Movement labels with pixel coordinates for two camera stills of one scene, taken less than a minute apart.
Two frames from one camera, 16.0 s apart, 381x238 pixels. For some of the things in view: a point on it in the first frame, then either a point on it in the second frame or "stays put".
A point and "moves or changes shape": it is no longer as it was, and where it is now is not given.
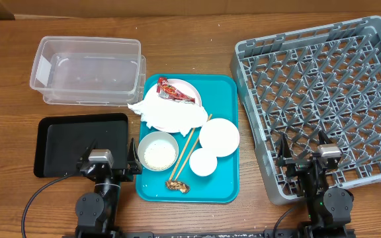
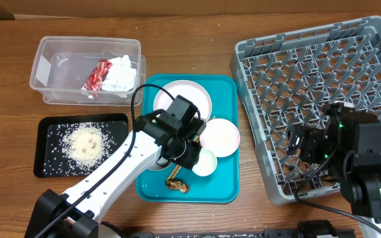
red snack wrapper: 167,90 -> 94,80
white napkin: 157,112 moves or changes shape
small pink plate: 219,135 stays put
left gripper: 133,165 -> 191,157
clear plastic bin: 89,71 stays put
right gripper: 296,164 -> 310,138
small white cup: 203,162 stays put
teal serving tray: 220,97 stays put
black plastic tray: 63,139 stays put
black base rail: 286,234 stays put
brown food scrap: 177,185 stays put
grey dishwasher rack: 344,78 stays put
